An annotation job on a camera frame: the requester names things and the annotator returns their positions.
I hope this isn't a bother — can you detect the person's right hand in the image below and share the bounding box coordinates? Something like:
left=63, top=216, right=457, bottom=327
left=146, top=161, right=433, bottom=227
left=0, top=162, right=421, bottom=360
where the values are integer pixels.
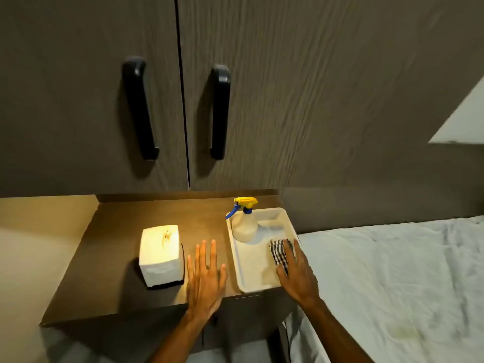
left=276, top=239, right=322, bottom=308

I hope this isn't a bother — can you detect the person's left hand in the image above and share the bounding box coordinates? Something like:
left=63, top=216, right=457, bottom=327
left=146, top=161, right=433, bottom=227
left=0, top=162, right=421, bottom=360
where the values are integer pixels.
left=186, top=239, right=228, bottom=318

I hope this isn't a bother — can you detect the black white striped cloth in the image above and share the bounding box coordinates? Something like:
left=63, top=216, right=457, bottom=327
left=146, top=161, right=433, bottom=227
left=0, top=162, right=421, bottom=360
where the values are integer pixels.
left=269, top=239, right=296, bottom=276

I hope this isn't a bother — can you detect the white tissue box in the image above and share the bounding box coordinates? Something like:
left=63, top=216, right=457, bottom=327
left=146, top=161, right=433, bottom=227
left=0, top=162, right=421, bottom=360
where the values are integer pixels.
left=139, top=224, right=186, bottom=290

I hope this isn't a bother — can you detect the person's left forearm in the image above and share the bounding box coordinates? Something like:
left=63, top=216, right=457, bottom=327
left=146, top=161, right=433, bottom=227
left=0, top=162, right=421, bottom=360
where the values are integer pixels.
left=149, top=310, right=216, bottom=363

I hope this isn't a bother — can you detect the person's right forearm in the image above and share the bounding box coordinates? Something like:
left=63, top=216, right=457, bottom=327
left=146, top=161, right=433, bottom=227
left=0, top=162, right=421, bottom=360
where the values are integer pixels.
left=298, top=296, right=375, bottom=363

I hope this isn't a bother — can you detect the white plastic tray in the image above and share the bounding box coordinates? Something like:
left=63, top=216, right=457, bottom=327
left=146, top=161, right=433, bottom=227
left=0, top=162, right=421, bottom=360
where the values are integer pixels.
left=226, top=207, right=303, bottom=294

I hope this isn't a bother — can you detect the spray bottle with yellow nozzle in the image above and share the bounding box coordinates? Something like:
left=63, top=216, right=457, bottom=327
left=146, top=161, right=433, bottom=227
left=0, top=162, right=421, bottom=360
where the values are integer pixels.
left=225, top=197, right=259, bottom=243

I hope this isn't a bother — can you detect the brown wooden nightstand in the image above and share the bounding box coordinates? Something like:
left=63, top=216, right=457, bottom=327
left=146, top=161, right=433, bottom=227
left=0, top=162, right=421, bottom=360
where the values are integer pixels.
left=39, top=191, right=303, bottom=354

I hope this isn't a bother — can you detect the bed with white sheet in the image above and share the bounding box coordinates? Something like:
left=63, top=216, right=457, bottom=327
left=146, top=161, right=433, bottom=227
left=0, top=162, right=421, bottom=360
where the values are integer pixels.
left=283, top=215, right=484, bottom=363

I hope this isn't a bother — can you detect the brown wooden headboard panel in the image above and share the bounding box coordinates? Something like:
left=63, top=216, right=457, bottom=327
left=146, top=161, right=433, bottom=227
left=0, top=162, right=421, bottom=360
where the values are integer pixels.
left=281, top=141, right=484, bottom=235

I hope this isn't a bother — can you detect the wide brown wooden cabinet door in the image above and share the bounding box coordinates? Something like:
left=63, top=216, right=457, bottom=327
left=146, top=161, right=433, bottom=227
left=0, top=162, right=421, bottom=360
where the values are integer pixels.
left=175, top=0, right=484, bottom=193

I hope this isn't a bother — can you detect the narrow brown wooden cabinet door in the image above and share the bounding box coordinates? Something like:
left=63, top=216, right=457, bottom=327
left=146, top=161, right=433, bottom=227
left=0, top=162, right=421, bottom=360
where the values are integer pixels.
left=0, top=0, right=190, bottom=199

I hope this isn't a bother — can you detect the black cable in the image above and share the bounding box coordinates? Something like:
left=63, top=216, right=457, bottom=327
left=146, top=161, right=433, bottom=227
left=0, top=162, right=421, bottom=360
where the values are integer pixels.
left=278, top=323, right=292, bottom=363

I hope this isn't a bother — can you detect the black cabinet door handle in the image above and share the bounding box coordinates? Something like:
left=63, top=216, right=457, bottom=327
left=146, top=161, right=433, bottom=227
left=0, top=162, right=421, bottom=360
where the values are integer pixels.
left=210, top=64, right=231, bottom=161
left=122, top=56, right=159, bottom=161

